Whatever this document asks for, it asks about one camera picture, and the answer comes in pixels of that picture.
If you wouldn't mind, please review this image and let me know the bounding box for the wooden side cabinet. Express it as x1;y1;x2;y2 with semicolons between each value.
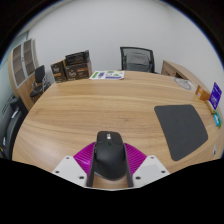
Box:
160;59;201;88

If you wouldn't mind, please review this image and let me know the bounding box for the blue packet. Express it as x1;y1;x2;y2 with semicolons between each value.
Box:
213;114;221;128

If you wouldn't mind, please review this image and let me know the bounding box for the dark grey mouse pad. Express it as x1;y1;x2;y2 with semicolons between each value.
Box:
153;104;209;162

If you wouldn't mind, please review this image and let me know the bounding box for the small tan box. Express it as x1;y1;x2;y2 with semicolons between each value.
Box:
206;99;216;115

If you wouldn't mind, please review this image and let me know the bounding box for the wide brown cardboard box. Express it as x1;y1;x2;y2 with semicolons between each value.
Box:
63;60;93;82

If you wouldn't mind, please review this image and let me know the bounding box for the green packet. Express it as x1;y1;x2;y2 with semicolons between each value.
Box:
215;109;223;129

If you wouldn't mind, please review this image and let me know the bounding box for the black padded office chair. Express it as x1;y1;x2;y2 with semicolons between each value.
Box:
0;96;29;160

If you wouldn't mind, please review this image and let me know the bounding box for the small black visitor chair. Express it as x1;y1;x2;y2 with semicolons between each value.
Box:
29;64;51;98

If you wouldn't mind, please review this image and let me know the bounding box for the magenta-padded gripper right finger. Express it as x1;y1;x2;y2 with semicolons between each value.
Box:
123;142;171;188

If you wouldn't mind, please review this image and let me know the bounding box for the round grey patterned disc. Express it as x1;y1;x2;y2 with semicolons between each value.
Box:
173;76;193;91

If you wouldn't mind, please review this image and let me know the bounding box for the purple standing sign card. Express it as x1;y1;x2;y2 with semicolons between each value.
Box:
208;81;223;111

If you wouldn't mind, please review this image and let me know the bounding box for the wooden shelf unit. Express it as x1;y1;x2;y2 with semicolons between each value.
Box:
7;38;41;111

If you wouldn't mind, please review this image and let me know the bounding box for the black cardboard box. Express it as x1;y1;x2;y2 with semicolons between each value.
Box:
64;49;91;67

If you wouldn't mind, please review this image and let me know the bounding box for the orange-brown small box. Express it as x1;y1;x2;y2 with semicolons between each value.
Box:
194;84;212;102

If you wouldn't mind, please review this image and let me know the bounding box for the small brown cardboard box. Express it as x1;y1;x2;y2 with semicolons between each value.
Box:
50;60;68;84

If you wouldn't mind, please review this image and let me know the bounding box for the black mesh office chair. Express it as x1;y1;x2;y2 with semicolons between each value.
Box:
119;46;156;74

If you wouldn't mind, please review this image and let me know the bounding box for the white printed paper sheet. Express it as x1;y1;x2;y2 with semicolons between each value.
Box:
88;69;126;81

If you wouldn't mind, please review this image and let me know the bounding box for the black computer mouse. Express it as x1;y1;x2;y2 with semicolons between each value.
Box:
93;130;129;181

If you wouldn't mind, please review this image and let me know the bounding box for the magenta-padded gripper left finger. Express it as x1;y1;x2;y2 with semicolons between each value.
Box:
51;141;98;188

